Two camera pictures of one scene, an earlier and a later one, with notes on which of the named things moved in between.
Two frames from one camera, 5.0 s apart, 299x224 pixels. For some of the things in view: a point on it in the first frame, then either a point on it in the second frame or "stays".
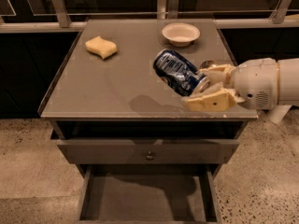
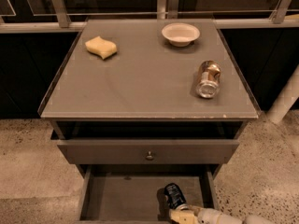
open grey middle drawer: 149,194 stays
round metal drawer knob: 149,157 stays
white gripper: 254,81 to 207,217
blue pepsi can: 179,73 to 175,195
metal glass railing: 64,8 stays
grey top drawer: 146,151 stays
